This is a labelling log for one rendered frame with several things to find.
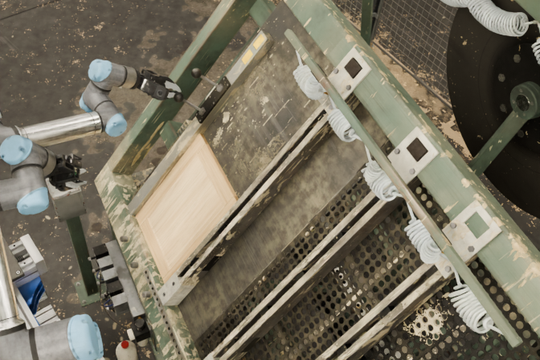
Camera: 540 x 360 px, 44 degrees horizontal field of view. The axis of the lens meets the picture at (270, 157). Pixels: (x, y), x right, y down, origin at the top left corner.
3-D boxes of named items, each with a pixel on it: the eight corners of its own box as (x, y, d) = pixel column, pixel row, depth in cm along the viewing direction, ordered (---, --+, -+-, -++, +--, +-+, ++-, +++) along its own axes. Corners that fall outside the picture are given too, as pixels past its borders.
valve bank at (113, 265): (87, 264, 291) (79, 235, 273) (118, 253, 296) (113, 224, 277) (123, 365, 264) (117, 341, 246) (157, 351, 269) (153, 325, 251)
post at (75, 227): (84, 287, 346) (61, 205, 288) (96, 283, 348) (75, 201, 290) (87, 296, 343) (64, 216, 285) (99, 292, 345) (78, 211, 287)
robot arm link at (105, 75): (83, 72, 225) (94, 52, 222) (111, 79, 233) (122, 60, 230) (91, 87, 221) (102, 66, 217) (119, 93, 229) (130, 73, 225)
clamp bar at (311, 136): (169, 288, 253) (117, 288, 236) (373, 55, 202) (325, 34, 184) (179, 309, 248) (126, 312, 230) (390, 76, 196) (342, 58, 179)
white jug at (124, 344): (115, 355, 325) (111, 338, 309) (134, 347, 328) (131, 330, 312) (121, 374, 319) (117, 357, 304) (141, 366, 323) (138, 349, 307)
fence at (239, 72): (134, 206, 275) (126, 206, 272) (268, 32, 234) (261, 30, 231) (138, 216, 273) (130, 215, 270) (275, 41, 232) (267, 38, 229)
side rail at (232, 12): (127, 165, 293) (106, 161, 285) (274, -35, 246) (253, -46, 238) (132, 175, 290) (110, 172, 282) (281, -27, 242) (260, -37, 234)
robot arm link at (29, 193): (6, 222, 165) (-1, 182, 169) (53, 211, 168) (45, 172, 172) (0, 211, 158) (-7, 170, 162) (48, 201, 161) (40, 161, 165)
